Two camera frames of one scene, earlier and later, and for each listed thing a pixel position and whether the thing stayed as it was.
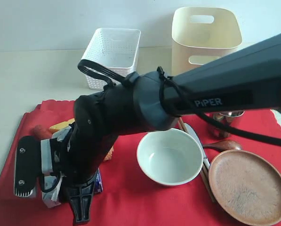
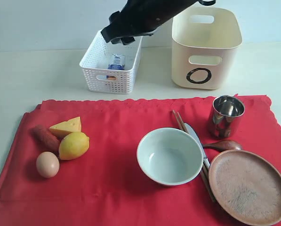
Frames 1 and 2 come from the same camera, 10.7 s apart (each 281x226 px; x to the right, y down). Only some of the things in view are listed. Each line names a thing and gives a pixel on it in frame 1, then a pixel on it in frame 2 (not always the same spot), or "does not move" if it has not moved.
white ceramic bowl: x=170 y=157 does not move
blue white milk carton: x=52 y=197 to x=117 y=63
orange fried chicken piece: x=109 y=154 to x=111 y=78
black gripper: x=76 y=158 to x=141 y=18
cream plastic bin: x=201 y=34 does not move
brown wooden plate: x=248 y=188 does not move
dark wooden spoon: x=222 y=145 does not move
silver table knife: x=190 y=129 does not move
